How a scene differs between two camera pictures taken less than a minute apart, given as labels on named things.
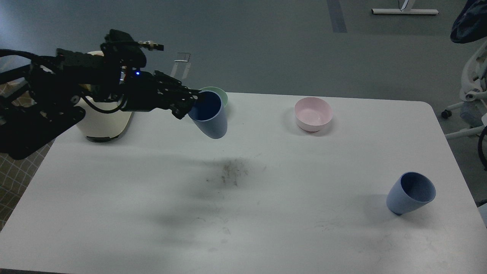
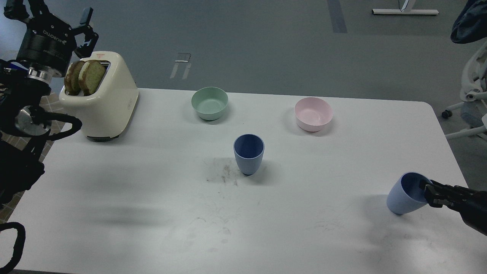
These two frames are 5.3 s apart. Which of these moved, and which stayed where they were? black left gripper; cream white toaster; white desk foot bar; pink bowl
Moved: black left gripper
Stayed: pink bowl; white desk foot bar; cream white toaster
